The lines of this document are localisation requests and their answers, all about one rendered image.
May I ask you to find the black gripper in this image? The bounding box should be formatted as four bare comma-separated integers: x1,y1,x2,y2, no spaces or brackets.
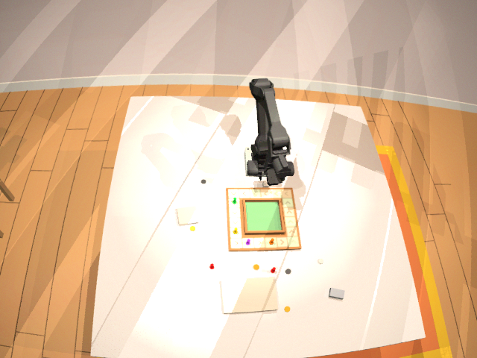
247,156,294,181

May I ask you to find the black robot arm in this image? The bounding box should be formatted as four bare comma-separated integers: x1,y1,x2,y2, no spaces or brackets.
249,78,291,186

